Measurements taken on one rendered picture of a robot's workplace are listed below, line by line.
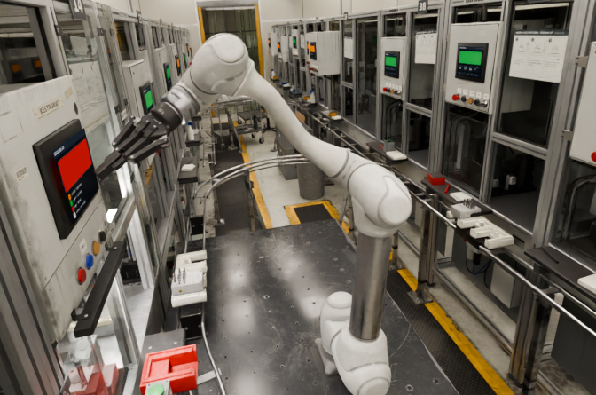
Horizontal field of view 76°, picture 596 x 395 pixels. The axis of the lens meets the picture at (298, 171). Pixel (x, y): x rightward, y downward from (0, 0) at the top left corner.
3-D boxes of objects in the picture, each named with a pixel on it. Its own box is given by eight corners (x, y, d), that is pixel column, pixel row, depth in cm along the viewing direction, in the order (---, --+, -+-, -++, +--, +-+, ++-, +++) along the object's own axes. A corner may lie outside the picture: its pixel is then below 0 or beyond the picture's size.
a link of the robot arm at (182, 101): (197, 96, 98) (180, 111, 95) (201, 118, 106) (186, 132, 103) (170, 79, 100) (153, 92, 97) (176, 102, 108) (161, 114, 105)
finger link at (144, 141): (157, 131, 99) (161, 135, 99) (124, 161, 94) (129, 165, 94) (153, 122, 96) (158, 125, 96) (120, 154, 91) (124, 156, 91)
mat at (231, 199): (281, 252, 353) (281, 250, 353) (215, 263, 342) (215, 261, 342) (236, 121, 892) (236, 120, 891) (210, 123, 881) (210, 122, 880)
